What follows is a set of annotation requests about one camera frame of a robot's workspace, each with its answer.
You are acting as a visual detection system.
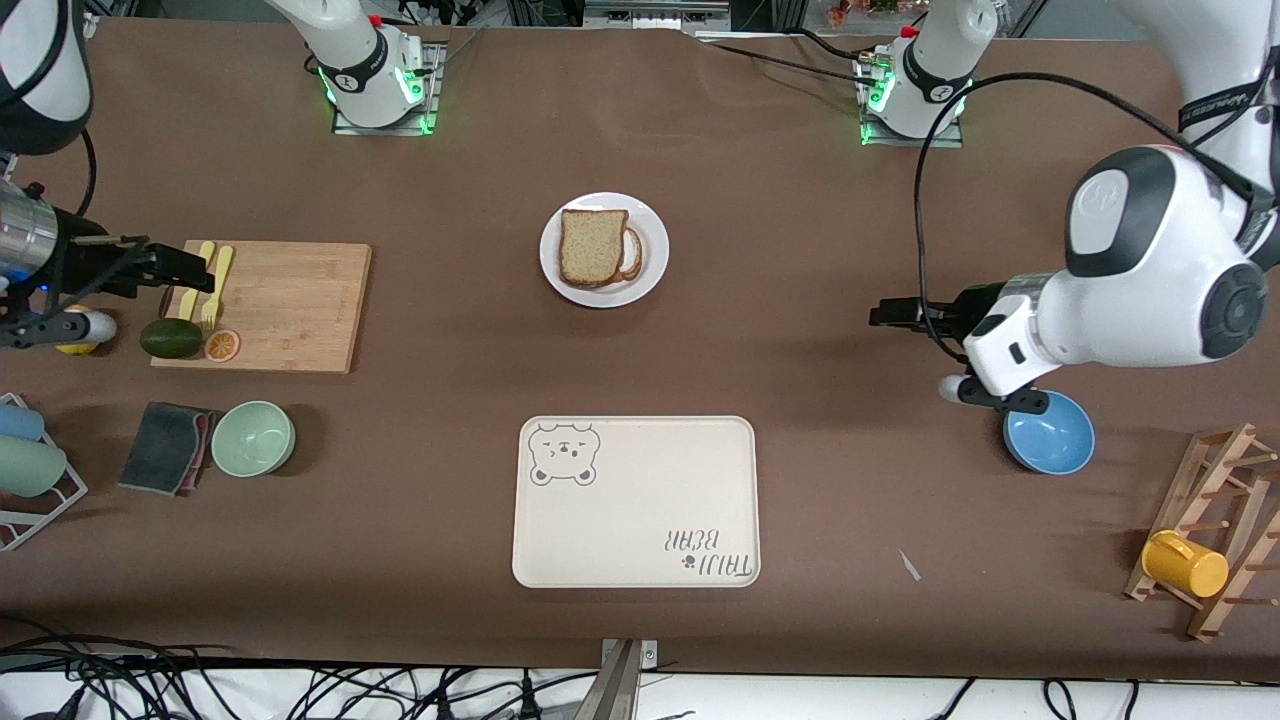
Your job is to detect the wooden peg cup rack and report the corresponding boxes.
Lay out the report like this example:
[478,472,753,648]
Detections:
[1123,423,1280,642]

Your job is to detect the white wire rack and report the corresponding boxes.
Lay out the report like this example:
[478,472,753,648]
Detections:
[0,393,89,552]

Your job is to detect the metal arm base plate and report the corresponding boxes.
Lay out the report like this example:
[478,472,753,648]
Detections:
[330,40,443,137]
[857,50,964,149]

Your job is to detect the pink folded cloth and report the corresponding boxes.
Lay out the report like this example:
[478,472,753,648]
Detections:
[190,410,217,483]

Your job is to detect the brown bread slice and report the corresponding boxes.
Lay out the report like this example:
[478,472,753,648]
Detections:
[570,226,646,292]
[559,209,631,289]

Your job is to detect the dark green avocado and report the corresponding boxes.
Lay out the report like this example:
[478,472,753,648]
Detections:
[140,318,204,360]

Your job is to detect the yellow mug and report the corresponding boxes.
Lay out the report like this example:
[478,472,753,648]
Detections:
[1141,530,1230,600]

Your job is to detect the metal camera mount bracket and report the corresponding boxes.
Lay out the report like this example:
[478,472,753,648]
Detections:
[590,638,659,720]

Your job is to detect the yellow lemon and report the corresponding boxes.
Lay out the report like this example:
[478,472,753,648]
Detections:
[55,305,101,357]

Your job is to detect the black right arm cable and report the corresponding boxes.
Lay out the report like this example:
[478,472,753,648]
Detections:
[60,125,101,246]

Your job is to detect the tangled black floor cables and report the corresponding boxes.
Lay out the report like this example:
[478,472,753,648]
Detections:
[0,615,601,720]

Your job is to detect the white round plate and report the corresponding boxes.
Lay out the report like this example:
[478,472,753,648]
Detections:
[540,192,670,309]

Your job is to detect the black cable to arm base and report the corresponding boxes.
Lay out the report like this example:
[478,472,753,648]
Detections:
[700,40,871,86]

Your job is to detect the pale yellow plastic knife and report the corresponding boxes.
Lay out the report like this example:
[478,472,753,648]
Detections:
[178,241,216,322]

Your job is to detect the cream tray with bear print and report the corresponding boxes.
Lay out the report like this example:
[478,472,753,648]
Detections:
[512,416,761,589]

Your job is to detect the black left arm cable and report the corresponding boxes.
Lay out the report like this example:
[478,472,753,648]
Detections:
[912,70,1280,351]

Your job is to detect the sage green cup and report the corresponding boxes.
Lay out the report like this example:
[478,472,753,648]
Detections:
[0,436,68,498]

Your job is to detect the pale yellow plastic fork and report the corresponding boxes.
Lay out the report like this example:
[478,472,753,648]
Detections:
[201,246,235,331]

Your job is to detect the dark grey folded cloth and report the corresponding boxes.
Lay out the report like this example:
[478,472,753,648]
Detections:
[118,402,211,497]

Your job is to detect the blue bowl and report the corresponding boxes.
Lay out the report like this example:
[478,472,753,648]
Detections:
[1003,390,1096,476]

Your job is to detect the mint green bowl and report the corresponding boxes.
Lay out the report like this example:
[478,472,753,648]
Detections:
[211,401,297,478]

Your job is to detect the wooden cutting board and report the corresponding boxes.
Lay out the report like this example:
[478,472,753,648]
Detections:
[150,241,373,375]

